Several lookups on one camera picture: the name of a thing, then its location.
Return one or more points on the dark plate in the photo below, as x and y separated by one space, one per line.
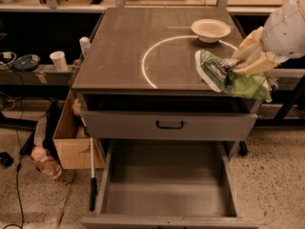
27 63

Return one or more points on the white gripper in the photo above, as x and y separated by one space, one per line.
283 32

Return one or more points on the cardboard box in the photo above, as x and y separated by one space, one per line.
72 140

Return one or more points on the black drawer handle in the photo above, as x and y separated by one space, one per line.
168 125

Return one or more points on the green jalapeno chip bag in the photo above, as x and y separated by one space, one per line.
219 75

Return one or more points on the grey drawer cabinet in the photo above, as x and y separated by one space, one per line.
142 60

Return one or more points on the white plastic bottle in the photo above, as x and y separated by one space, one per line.
85 45

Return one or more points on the open grey middle drawer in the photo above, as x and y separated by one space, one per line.
167 185

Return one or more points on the low grey shelf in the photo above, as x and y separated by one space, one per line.
43 75

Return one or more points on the white black-handled stick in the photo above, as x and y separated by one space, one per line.
93 194

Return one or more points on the clear plastic bottle on floor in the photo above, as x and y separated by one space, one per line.
46 163

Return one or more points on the white paper bowl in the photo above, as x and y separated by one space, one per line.
210 30

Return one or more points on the grey top drawer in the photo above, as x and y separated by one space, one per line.
141 125

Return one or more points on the white bowl on shelf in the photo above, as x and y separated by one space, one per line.
6 60

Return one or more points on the white paper cup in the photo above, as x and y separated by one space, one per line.
59 60

